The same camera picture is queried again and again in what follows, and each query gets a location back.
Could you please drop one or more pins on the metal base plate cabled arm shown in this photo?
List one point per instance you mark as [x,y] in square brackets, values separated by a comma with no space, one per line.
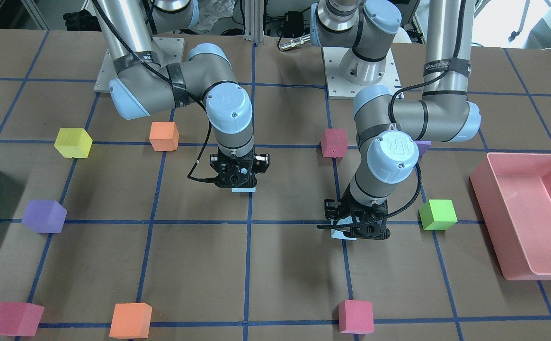
[346,76]

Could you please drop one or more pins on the pink plastic bin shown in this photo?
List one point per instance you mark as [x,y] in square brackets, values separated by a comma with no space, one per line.
[513,191]

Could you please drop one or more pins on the orange block near robot bases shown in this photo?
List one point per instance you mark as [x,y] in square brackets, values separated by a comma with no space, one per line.
[164,136]

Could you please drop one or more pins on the purple block near cyan bin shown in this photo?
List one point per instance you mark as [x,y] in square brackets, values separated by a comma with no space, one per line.
[44,216]

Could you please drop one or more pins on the smooth light blue block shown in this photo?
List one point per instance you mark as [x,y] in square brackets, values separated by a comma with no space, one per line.
[244,190]

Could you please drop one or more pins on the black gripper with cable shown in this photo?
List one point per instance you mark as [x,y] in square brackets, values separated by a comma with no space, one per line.
[350,201]

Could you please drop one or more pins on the black gripper cyan side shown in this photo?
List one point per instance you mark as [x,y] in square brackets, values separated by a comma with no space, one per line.
[262,162]

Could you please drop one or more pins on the yellow foam block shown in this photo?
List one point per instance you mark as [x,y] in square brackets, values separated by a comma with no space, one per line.
[73,142]

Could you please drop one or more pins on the pink block cyan side corner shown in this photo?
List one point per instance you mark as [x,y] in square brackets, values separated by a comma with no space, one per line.
[20,318]

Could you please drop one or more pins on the aluminium frame post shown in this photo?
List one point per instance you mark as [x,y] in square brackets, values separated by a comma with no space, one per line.
[254,20]

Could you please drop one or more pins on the wrist camera mount cabled arm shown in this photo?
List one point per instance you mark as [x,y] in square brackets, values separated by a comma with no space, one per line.
[370,223]

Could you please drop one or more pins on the pink block far centre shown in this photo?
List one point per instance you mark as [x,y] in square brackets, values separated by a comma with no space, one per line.
[355,317]

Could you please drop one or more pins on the dark pink block with hole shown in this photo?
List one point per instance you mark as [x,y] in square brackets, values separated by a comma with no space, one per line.
[334,143]

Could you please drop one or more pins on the robot arm near cyan bin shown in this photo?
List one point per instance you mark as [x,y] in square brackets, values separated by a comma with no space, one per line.
[148,80]

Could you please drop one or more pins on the orange block far from bases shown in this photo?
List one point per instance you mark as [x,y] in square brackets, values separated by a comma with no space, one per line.
[131,321]

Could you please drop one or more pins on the purple block near pink bin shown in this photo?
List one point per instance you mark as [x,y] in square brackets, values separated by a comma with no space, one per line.
[423,146]

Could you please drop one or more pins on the green foam block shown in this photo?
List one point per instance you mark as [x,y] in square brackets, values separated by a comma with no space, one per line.
[437,215]

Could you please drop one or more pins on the cracked light blue block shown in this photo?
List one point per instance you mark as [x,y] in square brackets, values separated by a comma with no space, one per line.
[339,234]

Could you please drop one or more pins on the robot arm with camera cable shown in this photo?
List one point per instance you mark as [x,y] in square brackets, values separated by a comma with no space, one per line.
[388,127]

